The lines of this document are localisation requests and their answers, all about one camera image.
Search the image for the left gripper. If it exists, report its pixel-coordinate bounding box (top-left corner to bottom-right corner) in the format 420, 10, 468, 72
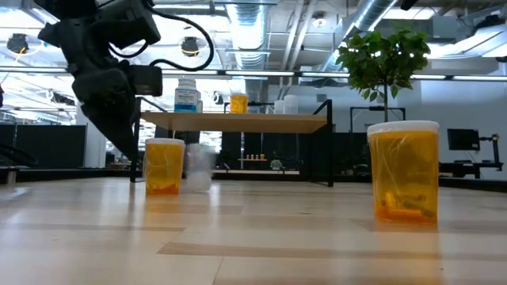
73, 67, 139, 162

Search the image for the orange pill bottle white cap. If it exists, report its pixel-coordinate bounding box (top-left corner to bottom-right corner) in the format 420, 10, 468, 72
144, 137, 186, 196
230, 92, 250, 115
366, 120, 440, 225

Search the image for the black round ceiling fixture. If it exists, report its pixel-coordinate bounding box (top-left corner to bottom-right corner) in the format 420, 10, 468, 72
181, 36, 200, 58
6, 33, 29, 55

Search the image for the potted green plant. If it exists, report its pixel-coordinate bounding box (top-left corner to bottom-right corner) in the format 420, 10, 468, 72
335, 26, 432, 124

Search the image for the black background monitor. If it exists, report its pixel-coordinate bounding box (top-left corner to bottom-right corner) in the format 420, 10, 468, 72
447, 128, 481, 152

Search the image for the black background desk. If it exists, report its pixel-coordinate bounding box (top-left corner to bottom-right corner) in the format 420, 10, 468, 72
438, 133, 505, 180

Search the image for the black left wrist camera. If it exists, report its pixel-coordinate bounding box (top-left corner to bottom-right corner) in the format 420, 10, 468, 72
128, 65, 163, 97

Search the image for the black aluminium table frame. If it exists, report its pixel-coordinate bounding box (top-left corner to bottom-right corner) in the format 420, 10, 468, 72
0, 165, 507, 194

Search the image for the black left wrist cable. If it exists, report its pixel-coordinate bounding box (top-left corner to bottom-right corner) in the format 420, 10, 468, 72
107, 3, 215, 73

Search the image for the silver ribbed ventilation duct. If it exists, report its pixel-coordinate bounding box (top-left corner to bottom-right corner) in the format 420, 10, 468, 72
225, 0, 273, 71
318, 0, 399, 73

